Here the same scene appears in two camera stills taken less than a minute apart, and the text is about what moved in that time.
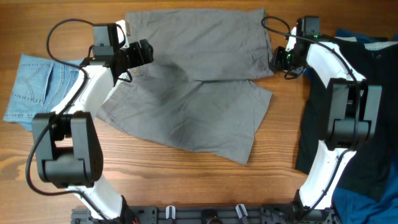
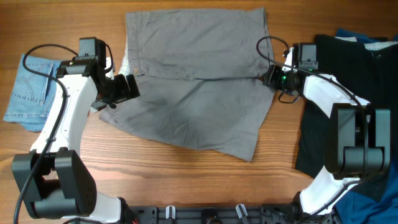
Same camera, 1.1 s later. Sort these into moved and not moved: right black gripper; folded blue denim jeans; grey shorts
Moved: right black gripper
Not moved: grey shorts; folded blue denim jeans
